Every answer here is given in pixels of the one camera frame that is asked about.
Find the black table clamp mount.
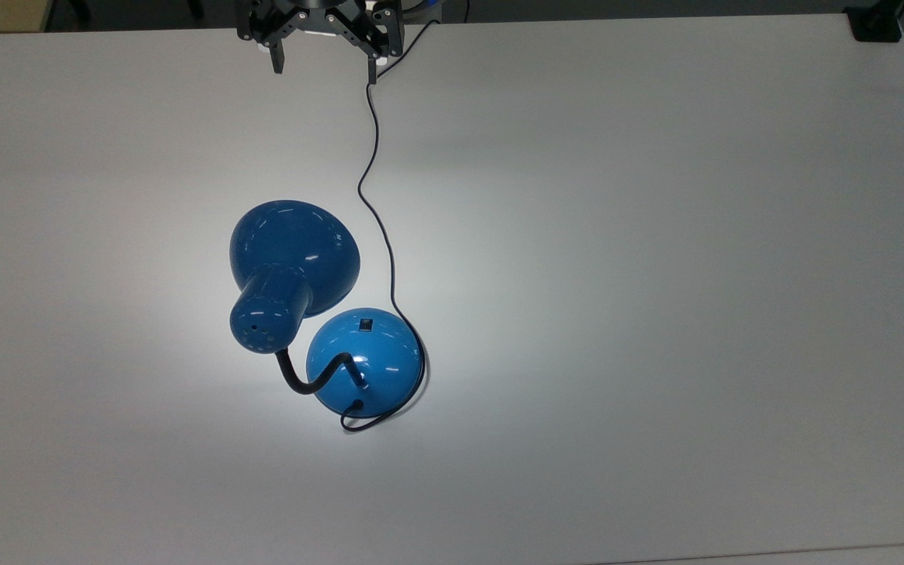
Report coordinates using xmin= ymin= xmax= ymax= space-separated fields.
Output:
xmin=844 ymin=0 xmax=904 ymax=43

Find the black lamp power cable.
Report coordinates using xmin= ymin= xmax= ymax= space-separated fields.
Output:
xmin=340 ymin=0 xmax=472 ymax=433

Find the blue gooseneck desk lamp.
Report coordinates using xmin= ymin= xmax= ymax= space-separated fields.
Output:
xmin=228 ymin=199 xmax=426 ymax=419

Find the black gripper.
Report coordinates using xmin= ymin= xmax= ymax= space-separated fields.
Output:
xmin=236 ymin=0 xmax=406 ymax=86

